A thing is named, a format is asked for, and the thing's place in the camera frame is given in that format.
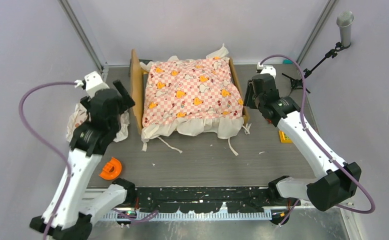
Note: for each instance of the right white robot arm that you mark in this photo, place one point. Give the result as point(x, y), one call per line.
point(333, 182)

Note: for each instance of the orange plastic arch piece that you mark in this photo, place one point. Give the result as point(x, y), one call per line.
point(111, 170)

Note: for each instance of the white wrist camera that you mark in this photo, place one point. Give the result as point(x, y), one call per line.
point(266, 71)
point(92, 83)

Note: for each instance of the grey microphone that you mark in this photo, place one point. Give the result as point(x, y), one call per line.
point(344, 22)

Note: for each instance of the teal small block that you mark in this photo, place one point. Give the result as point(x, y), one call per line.
point(287, 61)

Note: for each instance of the pink checkered duck blanket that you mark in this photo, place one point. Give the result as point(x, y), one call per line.
point(191, 97)

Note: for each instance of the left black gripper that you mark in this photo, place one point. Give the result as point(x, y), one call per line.
point(126, 100)

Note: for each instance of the wooden pet bed frame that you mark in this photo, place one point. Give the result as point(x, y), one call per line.
point(136, 74)

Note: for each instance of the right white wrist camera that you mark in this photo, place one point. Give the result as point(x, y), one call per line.
point(266, 71)

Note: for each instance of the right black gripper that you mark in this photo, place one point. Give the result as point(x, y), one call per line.
point(249, 102)

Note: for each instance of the black microphone tripod stand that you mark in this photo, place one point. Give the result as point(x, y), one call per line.
point(297, 83)

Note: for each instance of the yellow toy window block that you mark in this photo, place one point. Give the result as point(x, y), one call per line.
point(284, 138)

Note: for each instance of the white floral pillow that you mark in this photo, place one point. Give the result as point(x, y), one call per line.
point(80, 115)

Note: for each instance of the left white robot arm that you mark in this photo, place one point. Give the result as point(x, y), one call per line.
point(65, 217)

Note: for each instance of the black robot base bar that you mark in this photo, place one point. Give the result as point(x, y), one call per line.
point(223, 203)

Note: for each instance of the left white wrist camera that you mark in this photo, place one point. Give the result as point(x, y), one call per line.
point(92, 83)

